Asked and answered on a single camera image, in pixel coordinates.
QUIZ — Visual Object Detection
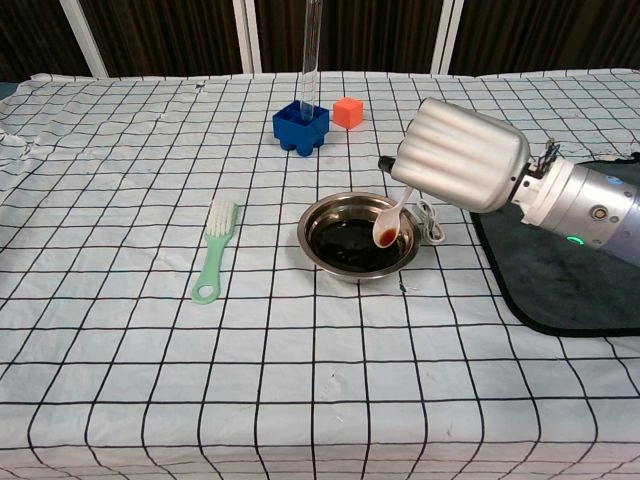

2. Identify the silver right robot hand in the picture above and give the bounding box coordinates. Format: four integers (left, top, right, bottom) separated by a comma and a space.
378, 97, 532, 214

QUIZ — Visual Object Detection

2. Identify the white plastic spoon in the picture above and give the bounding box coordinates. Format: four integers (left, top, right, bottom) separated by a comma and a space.
372, 186, 416, 248

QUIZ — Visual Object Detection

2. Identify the metal bowl with dark liquid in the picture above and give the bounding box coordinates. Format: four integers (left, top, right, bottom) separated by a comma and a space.
297, 192, 419, 285

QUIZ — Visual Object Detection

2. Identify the dark grey cloth mat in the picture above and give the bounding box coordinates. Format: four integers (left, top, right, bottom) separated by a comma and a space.
472, 152, 640, 337

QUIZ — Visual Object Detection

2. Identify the orange cube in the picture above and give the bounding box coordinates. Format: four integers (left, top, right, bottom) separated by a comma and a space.
332, 97, 365, 131

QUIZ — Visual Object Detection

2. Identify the blue plastic tube holder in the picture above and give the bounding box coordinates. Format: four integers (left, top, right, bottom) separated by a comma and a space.
272, 100, 331, 158

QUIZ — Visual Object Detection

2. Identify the clear test tube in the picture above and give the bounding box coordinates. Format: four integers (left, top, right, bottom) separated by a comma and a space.
301, 0, 322, 121

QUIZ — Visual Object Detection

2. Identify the green scrubbing brush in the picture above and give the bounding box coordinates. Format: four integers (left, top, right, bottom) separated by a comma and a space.
192, 198, 240, 305

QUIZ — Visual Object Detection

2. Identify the white checkered tablecloth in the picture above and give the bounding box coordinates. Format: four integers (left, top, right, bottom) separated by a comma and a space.
0, 67, 640, 480

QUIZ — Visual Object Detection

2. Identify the coiled white cable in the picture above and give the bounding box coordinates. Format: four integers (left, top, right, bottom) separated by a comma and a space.
414, 199, 446, 246

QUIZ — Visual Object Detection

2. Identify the white partition post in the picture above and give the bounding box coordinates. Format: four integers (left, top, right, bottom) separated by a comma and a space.
232, 0, 264, 75
62, 0, 109, 79
429, 0, 464, 76

